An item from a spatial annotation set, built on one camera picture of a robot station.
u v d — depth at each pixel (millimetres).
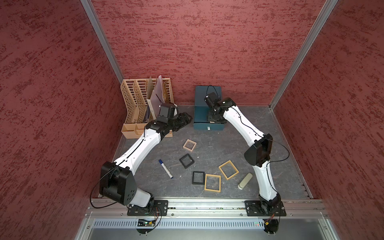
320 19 746
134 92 979
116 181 437
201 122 896
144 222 720
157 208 741
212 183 831
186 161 903
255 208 737
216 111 640
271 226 716
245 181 810
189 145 977
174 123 684
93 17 740
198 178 848
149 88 957
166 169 871
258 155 544
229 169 881
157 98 970
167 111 609
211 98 699
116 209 741
